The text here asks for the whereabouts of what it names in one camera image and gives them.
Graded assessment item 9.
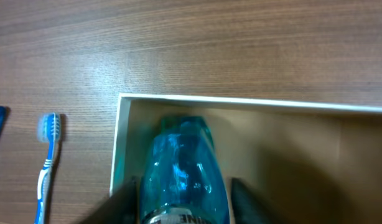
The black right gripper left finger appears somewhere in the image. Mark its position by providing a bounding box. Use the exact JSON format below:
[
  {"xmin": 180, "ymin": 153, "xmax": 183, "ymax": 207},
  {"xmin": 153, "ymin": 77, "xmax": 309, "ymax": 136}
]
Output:
[{"xmin": 80, "ymin": 177, "xmax": 137, "ymax": 224}]

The blue white toothbrush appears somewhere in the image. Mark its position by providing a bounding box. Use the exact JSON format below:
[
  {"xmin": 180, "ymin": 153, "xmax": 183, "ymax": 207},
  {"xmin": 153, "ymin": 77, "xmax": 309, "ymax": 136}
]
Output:
[{"xmin": 34, "ymin": 113, "xmax": 61, "ymax": 224}]

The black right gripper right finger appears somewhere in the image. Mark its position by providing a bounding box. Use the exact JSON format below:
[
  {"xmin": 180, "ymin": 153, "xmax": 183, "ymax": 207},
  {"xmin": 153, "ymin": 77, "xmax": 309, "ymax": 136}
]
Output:
[{"xmin": 231, "ymin": 178, "xmax": 272, "ymax": 224}]

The blue mouthwash bottle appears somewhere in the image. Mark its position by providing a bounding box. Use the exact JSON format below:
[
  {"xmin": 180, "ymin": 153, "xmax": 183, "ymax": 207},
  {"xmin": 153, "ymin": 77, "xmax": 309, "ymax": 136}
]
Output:
[{"xmin": 139, "ymin": 116, "xmax": 230, "ymax": 224}]

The white cardboard box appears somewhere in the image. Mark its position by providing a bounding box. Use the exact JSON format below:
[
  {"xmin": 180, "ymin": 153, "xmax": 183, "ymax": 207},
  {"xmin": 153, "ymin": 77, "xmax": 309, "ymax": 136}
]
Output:
[{"xmin": 109, "ymin": 93, "xmax": 382, "ymax": 223}]

